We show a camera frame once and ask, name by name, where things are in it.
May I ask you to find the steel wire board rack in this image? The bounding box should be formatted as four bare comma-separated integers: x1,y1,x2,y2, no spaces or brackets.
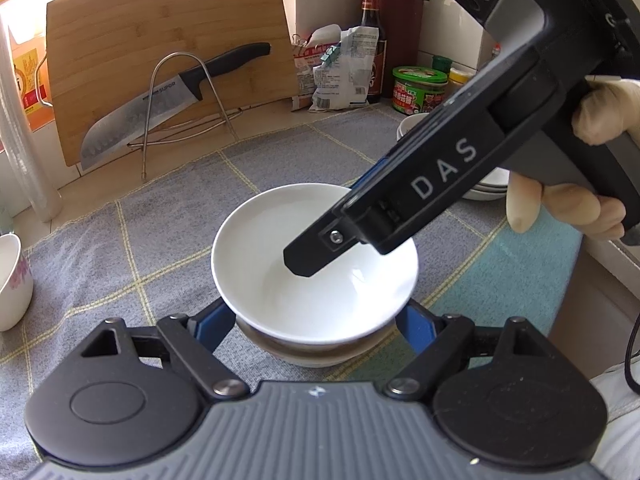
127,52,241,183

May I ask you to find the brown knife block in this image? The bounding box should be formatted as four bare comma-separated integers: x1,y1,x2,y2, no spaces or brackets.
377,0,426,98

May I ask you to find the white bowl pink floral print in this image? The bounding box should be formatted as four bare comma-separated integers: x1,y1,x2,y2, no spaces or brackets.
211,184,420,347
0,233,35,332
235,310,398,368

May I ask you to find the grey teal checkered towel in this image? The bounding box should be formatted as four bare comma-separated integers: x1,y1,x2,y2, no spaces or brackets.
0,107,583,466

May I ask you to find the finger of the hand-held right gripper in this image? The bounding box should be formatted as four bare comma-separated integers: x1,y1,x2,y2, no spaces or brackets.
282,209,372,279
361,156,390,187

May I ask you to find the dark soy sauce bottle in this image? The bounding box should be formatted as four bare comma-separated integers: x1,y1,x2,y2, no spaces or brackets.
357,0,390,106

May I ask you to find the bamboo cutting board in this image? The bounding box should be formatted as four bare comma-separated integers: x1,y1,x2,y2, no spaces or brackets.
46,0,301,167

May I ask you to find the green-lid sauce jar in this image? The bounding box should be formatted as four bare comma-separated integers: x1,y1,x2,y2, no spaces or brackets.
391,66,448,115

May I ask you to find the black cable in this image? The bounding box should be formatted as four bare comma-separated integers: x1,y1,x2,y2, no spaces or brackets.
622,305,640,396

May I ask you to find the yellow-lid jar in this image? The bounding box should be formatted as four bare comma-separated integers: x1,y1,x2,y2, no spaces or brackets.
448,66,473,93

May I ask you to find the orange carton box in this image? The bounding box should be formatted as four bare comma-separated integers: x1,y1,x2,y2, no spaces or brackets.
7,30,53,131

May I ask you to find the white crumpled bag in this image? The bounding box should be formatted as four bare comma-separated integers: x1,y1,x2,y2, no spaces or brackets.
307,25,382,112

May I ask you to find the tall plastic wrap roll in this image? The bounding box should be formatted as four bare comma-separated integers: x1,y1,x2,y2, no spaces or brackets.
0,7,62,223

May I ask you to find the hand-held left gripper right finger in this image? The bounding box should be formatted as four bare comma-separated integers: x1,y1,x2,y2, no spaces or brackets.
384,300,546,402

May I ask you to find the red-print clipped bag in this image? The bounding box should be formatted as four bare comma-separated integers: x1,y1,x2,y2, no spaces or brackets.
291,24,346,112

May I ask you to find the black-handled kitchen knife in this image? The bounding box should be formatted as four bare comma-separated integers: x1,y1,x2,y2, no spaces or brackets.
80,42,272,171

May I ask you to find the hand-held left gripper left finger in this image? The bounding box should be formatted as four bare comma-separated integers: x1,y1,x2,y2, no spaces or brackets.
79,300,251,402

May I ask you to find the person's right hand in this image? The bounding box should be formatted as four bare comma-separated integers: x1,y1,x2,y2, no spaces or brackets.
505,76,640,241

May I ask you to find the person's light clothing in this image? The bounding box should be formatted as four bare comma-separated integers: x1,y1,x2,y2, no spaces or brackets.
590,360,640,480

